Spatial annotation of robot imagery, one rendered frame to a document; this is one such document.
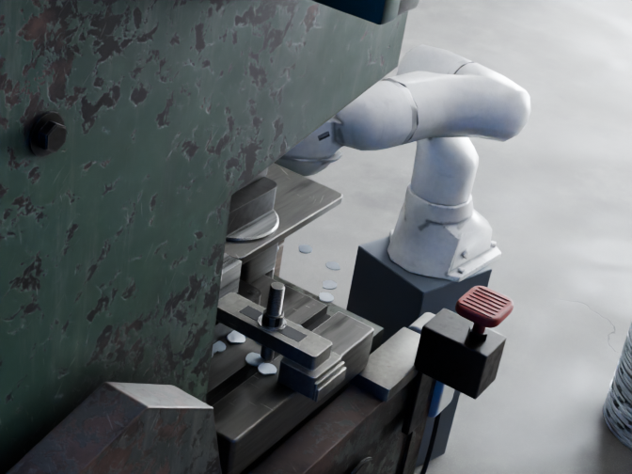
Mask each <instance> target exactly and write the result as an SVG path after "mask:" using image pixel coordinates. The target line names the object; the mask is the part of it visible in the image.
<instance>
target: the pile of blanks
mask: <svg viewBox="0 0 632 474"><path fill-rule="evenodd" d="M603 413H604V418H605V421H606V423H607V425H608V427H609V428H610V430H611V431H612V432H613V434H614V435H615V436H616V437H617V438H618V439H619V440H620V441H621V442H622V443H623V444H625V445H626V446H627V447H628V448H630V449H631V450H632V321H631V324H630V326H629V329H628V332H627V335H626V339H625V341H624V345H623V349H622V354H621V355H620V358H619V360H618V363H617V367H616V370H615V372H614V375H613V378H612V380H611V382H610V385H609V389H608V394H607V397H606V399H605V402H604V406H603Z"/></svg>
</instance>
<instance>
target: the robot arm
mask: <svg viewBox="0 0 632 474"><path fill-rule="evenodd" d="M529 114H530V96H529V94H528V92H527V91H526V90H525V89H523V88H522V87H520V86H519V85H517V84H516V83H514V82H513V81H511V80H510V79H508V78H506V77H504V76H503V75H501V74H499V73H497V72H495V71H492V70H490V69H488V68H485V67H484V66H482V65H480V64H478V63H475V62H473V61H471V60H468V59H466V58H464V57H462V56H460V55H457V54H455V53H453V52H451V51H448V50H444V49H440V48H435V47H432V46H427V45H423V44H422V45H420V46H418V47H415V48H413V49H411V50H410V51H409V52H407V53H406V54H405V56H404V57H403V59H402V60H401V62H400V64H399V68H398V71H397V74H396V76H393V77H389V78H386V79H381V80H380V81H379V82H377V83H376V84H375V85H373V86H372V87H371V88H369V89H368V90H367V91H365V92H364V93H363V94H361V95H360V96H359V97H358V98H356V99H355V100H354V101H352V102H351V103H350V104H348V105H347V106H346V107H344V108H343V109H342V110H341V111H339V112H338V114H336V115H335V116H334V117H333V118H331V119H330V120H328V121H327V122H326V123H324V124H323V125H322V126H321V127H319V128H318V129H317V130H315V131H314V132H313V133H312V134H310V135H309V136H307V137H306V138H305V139H304V140H302V141H301V142H300V143H298V144H297V145H296V146H295V147H293V148H292V149H291V150H289V151H288V152H287V153H285V154H284V155H283V156H281V157H280V158H279V159H277V160H276V161H275V164H277V165H279V166H283V167H285V168H287V169H289V170H291V171H293V172H295V173H298V174H300V175H302V176H304V177H306V176H312V175H316V174H317V173H319V172H321V171H323V170H324V169H326V168H327V167H328V166H329V165H330V164H331V163H334V162H336V161H338V160H339V158H340V157H341V156H342V153H341V151H340V148H341V147H343V146H345V147H348V148H352V149H355V150H362V151H366V150H384V149H389V148H393V147H397V146H400V145H404V144H408V143H411V142H415V141H416V142H417V148H416V154H415V160H414V165H413V171H412V178H411V182H410V183H409V184H408V185H407V188H406V193H405V198H404V202H403V205H402V207H401V210H400V213H399V217H398V220H397V222H396V225H395V228H394V229H392V230H391V231H390V233H389V239H390V243H389V246H388V249H387V252H388V255H389V256H390V259H391V260H392V261H394V262H395V263H397V264H398V265H400V266H401V267H402V268H403V269H405V270H406V271H408V272H410V273H414V274H418V275H422V276H426V277H436V278H444V279H447V280H451V281H455V282H460V281H462V280H463V279H465V278H467V277H469V276H471V275H472V274H474V273H476V272H478V271H479V270H481V269H482V268H483V267H485V266H487V265H488V264H490V263H492V262H493V261H496V260H497V259H499V258H500V256H501V252H500V251H499V250H498V248H497V247H496V243H497V242H494V241H491V237H492V228H491V227H490V225H489V223H488V221H487V220H486V219H485V218H484V217H482V216H481V215H480V214H479V213H478V212H477V211H475V210H474V209H473V202H472V196H471V190H472V186H473V182H474V180H475V176H476V172H477V168H478V163H479V156H478V154H477V152H476V151H475V148H474V147H473V145H472V143H471V142H470V140H469V137H478V138H483V139H489V140H495V141H500V142H505V141H507V140H509V139H511V138H513V137H515V136H517V135H519V133H520V132H521V131H522V130H523V128H524V127H525V126H526V124H527V123H528V120H529Z"/></svg>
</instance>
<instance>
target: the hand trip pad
mask: <svg viewBox="0 0 632 474"><path fill-rule="evenodd" d="M513 309H514V301H513V300H512V299H511V298H509V297H508V296H506V295H504V294H501V293H499V292H496V291H494V290H491V289H489V288H487V287H484V286H475V287H473V288H471V289H470V290H469V291H468V292H466V293H465V294H464V295H463V296H462V297H460V298H459V299H458V301H457V302H456V306H455V310H456V312H457V313H458V314H459V315H460V316H462V317H463V318H466V319H468V320H470V321H471V322H473V323H474V324H473V328H472V329H473V331H474V332H476V333H479V334H482V333H484V331H485V327H488V328H493V327H496V326H498V325H499V324H500V323H501V322H503V321H504V320H505V319H506V318H507V317H508V316H509V315H510V314H511V313H512V311H513Z"/></svg>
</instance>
